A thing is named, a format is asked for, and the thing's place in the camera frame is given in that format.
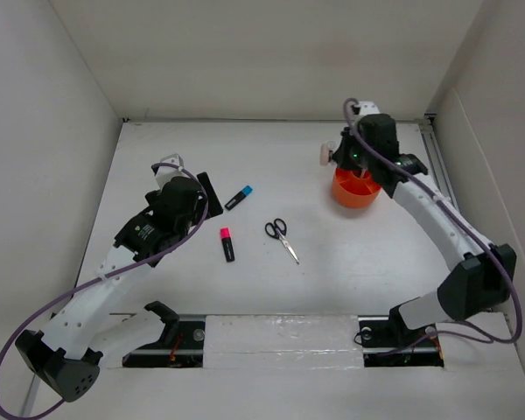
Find pink capped black highlighter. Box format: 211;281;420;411
220;227;235;263

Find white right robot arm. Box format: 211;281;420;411
320;113;523;347

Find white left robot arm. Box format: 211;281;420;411
15;172;223;403

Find blue capped black highlighter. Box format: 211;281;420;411
224;185;253;211

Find orange round desk organizer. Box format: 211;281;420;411
332;168;382;208

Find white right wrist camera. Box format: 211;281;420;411
349;101;381;120

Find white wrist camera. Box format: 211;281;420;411
153;153;185;189
349;101;381;120

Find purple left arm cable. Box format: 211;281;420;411
0;161;211;420

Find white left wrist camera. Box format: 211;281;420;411
153;153;185;189

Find black handled scissors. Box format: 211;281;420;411
264;218;300;264

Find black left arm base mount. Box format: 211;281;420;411
122;301;207;368

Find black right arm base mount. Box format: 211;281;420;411
353;315;445;368

